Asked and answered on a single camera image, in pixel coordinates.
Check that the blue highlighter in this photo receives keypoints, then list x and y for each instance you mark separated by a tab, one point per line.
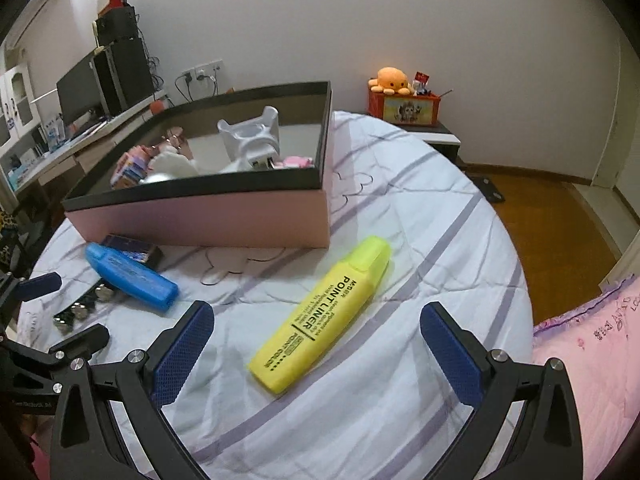
130	275

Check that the blue packet on desk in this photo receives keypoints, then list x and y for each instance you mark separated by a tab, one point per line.
56	132

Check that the orange octopus plush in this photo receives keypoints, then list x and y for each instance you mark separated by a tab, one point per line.
392	79

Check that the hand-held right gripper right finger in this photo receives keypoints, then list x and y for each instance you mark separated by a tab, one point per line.
450	355

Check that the pink box with black rim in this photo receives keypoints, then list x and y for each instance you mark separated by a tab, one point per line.
225	220

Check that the glass bottle with orange lid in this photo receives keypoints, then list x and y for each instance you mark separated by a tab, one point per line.
158	106

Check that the black box on tower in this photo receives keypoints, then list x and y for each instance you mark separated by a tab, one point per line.
117	25

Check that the button battery strip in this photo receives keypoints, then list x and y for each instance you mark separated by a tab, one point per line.
80	310

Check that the white desk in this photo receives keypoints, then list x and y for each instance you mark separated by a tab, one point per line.
60	160

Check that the black computer tower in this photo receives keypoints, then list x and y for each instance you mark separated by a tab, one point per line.
127	75

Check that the small toy figures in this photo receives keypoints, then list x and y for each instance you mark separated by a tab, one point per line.
421	84

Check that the white glass door cabinet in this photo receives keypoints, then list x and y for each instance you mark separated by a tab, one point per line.
15	85

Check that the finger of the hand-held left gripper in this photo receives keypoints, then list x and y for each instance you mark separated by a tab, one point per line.
85	339
40	285

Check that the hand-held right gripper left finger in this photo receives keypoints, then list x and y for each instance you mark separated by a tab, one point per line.
180	355

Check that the black and white low bench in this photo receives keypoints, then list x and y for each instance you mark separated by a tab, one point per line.
445	132

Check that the white eared charger plug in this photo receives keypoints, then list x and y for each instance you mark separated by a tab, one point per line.
250	140

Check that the yellow highlighter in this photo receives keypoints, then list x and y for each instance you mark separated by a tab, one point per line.
320	315

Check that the chair with leopard cloth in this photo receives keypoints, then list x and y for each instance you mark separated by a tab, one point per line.
7	225

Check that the white wall socket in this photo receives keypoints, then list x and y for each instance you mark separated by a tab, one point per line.
205	69

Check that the black bathroom scale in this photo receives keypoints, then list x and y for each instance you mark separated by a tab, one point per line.
487	187

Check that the small pink object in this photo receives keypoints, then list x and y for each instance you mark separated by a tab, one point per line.
299	161

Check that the pink printed blanket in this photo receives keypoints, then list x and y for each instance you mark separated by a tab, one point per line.
590	360

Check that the dark card case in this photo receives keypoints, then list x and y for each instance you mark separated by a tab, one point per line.
135	249

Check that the white pink block cat toy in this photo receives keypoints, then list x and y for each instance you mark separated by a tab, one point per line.
135	167

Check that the black computer monitor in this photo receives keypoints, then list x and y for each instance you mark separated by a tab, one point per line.
80	90

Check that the red printed storage box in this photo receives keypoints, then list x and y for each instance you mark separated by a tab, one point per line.
407	110

